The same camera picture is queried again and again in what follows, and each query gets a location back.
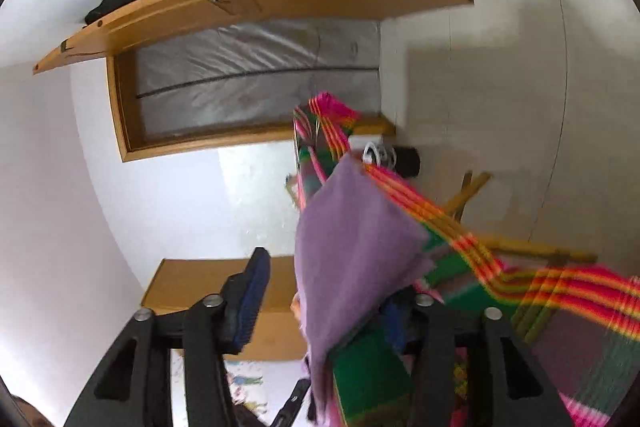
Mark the grey plastic door curtain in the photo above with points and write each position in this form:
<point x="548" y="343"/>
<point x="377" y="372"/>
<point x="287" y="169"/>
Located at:
<point x="250" y="72"/>

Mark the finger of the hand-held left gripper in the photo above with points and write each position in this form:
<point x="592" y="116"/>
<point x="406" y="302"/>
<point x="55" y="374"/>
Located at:
<point x="292" y="404"/>

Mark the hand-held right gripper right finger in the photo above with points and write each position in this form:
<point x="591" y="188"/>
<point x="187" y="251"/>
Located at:
<point x="397" y="324"/>

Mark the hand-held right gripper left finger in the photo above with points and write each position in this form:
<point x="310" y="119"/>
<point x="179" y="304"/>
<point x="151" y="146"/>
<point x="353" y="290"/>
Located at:
<point x="250" y="302"/>

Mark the pink green plaid blanket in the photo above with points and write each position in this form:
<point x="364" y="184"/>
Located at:
<point x="550" y="317"/>

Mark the cartoon wall sticker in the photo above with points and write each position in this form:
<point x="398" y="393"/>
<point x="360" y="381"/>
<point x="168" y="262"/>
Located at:
<point x="245" y="382"/>

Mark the wooden wardrobe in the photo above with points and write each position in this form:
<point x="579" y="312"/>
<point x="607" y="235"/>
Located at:
<point x="200" y="287"/>

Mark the black cylinder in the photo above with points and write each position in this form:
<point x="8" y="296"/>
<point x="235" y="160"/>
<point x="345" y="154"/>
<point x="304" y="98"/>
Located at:
<point x="407" y="161"/>

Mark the wooden door frame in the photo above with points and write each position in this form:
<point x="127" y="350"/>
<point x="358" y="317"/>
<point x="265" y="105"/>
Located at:
<point x="117" y="117"/>

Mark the wooden table frame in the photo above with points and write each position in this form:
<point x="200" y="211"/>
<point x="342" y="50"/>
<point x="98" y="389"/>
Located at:
<point x="525" y="248"/>

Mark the purple sweater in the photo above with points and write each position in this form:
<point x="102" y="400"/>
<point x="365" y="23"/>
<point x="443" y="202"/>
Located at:
<point x="350" y="247"/>

